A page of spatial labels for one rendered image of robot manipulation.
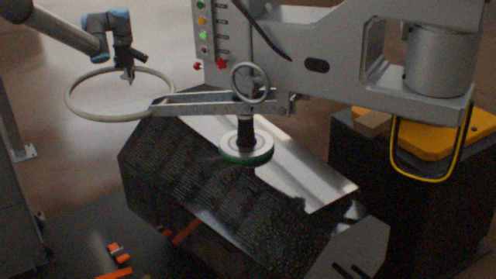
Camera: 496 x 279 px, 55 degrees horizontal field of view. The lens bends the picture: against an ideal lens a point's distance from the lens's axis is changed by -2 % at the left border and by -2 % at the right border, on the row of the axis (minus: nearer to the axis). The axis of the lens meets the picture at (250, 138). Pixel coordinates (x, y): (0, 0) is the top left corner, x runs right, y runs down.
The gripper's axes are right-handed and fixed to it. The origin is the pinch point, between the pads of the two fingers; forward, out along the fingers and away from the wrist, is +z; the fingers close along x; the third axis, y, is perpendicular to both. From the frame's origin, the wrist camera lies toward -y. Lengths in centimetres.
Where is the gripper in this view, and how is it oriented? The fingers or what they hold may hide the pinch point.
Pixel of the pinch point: (132, 80)
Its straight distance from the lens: 244.9
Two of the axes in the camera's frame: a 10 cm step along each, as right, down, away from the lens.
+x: -0.2, 5.7, -8.2
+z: -0.1, 8.2, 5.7
